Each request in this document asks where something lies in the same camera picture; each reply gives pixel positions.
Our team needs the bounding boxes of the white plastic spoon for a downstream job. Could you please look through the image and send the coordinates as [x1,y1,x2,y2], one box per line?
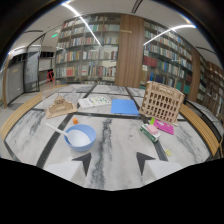
[45,122,70,137]

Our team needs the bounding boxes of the wooden lattice building model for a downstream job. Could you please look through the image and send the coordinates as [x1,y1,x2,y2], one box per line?
[138,80,186,124]

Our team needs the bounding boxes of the tall library bookshelf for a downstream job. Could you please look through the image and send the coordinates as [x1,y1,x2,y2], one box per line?
[54,13,122,86]

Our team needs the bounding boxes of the wide library bookshelf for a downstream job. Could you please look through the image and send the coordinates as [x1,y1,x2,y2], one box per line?
[140,18,194,96]

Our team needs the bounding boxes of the blue folder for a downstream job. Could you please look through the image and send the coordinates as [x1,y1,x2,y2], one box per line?
[110,98,140,117]

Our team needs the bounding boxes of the blue plastic bowl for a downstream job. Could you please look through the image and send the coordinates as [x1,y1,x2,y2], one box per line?
[63,124,97,153]

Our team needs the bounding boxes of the magenta notebook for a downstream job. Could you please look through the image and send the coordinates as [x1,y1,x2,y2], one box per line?
[152,119,175,136]

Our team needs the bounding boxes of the wooden wall column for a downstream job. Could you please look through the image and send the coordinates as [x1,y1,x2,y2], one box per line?
[114,13,146,89]

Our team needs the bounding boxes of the wooden domed building model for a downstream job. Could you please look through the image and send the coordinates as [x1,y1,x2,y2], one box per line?
[44,94,78,120]

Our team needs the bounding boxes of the red chair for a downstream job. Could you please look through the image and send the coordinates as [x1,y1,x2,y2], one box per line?
[46,69,56,84]

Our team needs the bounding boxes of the white printed book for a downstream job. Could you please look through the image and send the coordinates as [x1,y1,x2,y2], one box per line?
[77,95,112,110]

